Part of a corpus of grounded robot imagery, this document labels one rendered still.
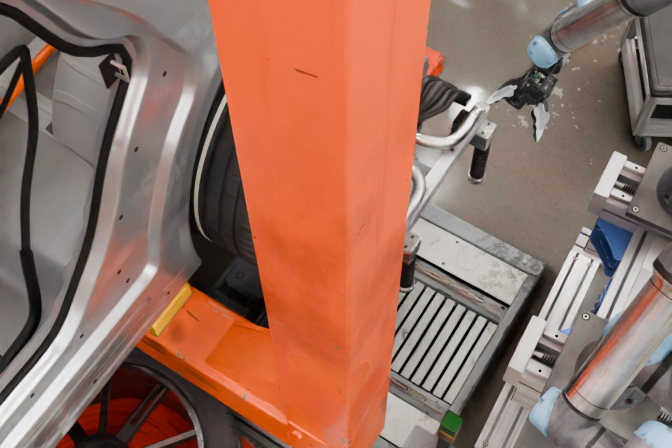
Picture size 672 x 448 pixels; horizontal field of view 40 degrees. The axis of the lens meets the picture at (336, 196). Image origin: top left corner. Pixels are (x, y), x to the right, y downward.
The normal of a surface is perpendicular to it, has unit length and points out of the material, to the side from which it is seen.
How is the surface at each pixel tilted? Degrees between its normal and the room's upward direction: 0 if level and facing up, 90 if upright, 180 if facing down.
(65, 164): 6
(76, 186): 6
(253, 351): 36
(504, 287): 0
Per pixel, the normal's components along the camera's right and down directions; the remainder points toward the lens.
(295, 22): -0.54, 0.73
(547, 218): -0.01, -0.51
